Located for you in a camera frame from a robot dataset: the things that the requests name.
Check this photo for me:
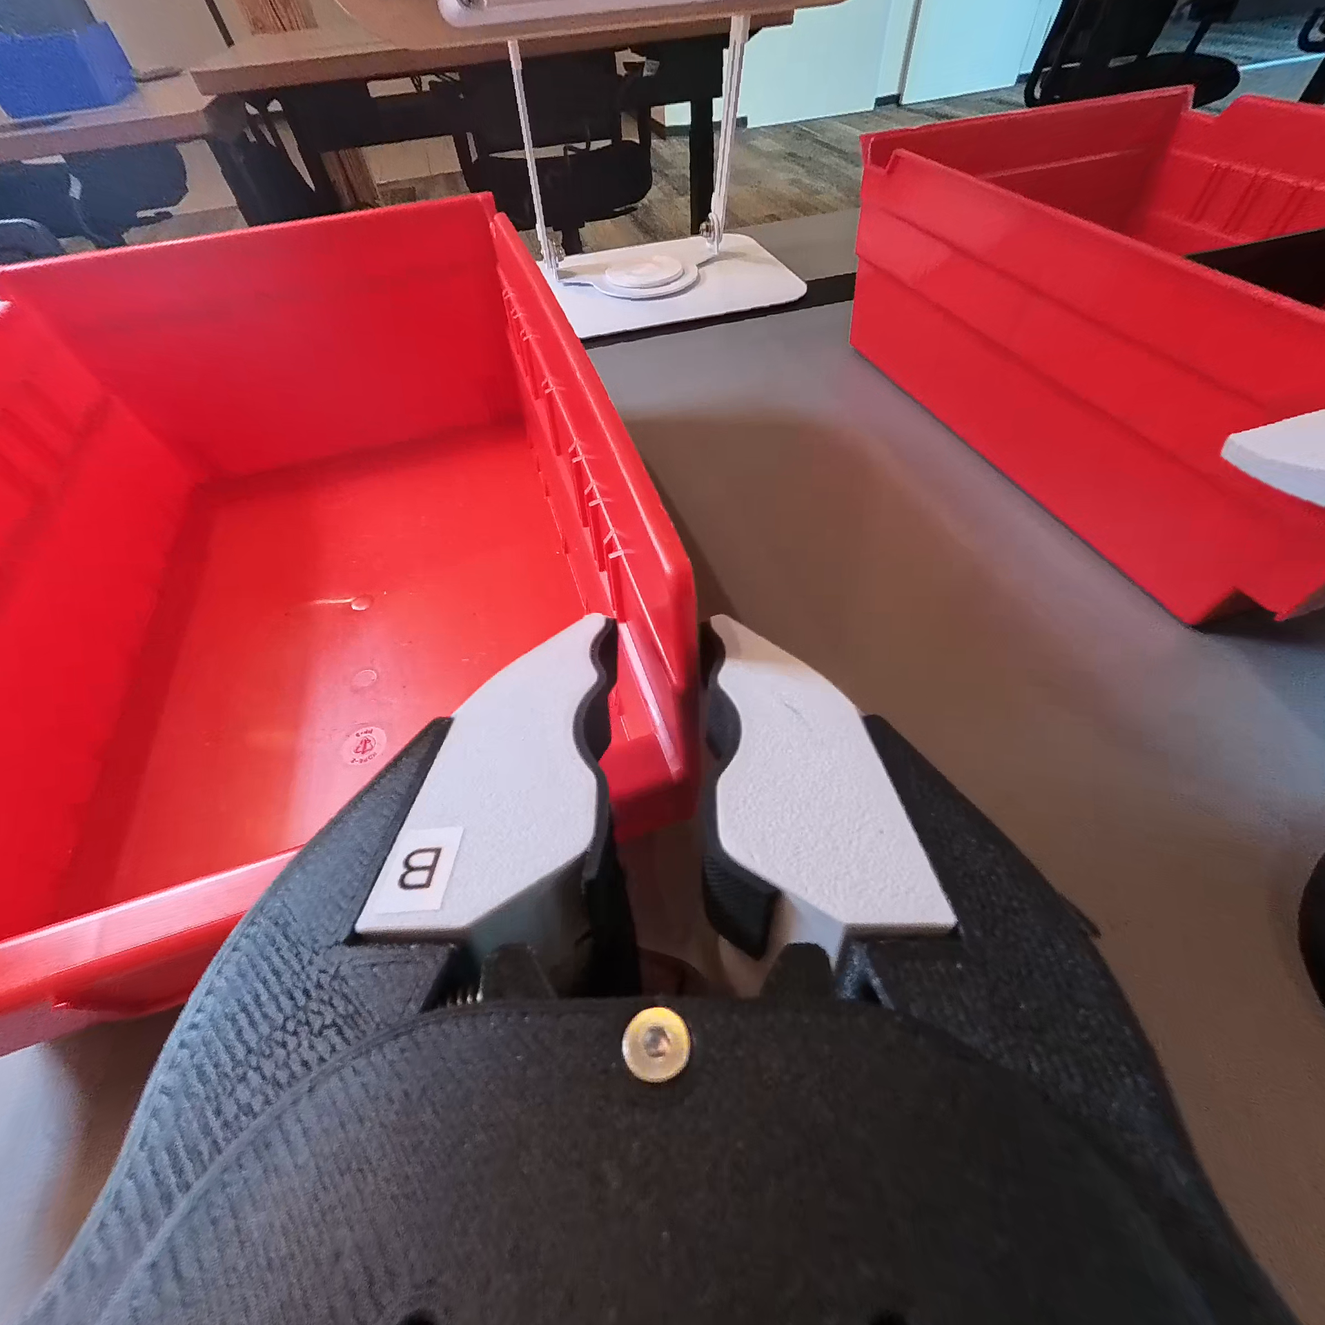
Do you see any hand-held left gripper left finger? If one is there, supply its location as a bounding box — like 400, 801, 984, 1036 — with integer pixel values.
353, 612, 623, 997

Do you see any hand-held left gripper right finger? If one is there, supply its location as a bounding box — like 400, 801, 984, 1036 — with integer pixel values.
698, 615, 959, 997

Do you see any red plastic bin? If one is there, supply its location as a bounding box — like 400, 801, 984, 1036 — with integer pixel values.
848, 85, 1325, 628
0, 191, 700, 1021

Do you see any blue plastic bin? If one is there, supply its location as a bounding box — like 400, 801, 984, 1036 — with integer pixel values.
0, 22, 138, 120

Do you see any wooden office desk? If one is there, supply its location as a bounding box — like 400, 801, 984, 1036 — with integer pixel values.
0, 11, 798, 224

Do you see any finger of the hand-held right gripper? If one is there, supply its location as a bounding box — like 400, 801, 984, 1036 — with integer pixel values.
1221, 410, 1325, 508

